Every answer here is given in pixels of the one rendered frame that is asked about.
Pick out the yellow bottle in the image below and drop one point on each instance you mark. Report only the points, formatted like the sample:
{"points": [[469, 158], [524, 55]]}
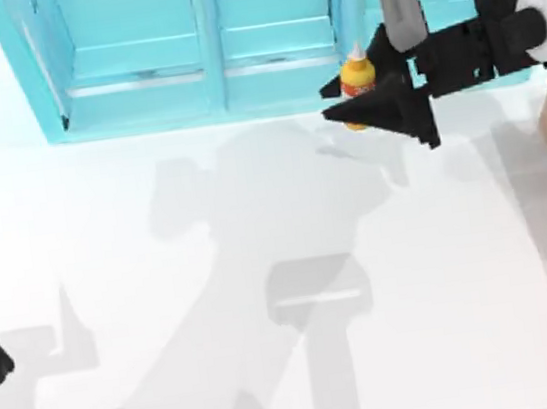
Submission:
{"points": [[357, 75]]}

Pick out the pale grey rounded box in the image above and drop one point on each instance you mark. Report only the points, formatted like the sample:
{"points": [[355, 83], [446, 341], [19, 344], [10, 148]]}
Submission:
{"points": [[402, 11]]}

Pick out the light blue rack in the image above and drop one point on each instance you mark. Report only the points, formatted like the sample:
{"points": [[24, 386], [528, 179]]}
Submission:
{"points": [[143, 55]]}

